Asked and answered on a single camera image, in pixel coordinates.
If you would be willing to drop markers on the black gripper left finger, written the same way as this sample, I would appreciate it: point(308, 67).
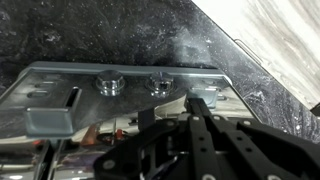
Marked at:
point(146, 156)

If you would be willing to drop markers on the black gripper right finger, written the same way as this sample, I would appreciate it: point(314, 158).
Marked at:
point(233, 153)

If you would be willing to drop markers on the chrome bread toaster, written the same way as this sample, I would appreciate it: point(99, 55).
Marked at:
point(130, 91)

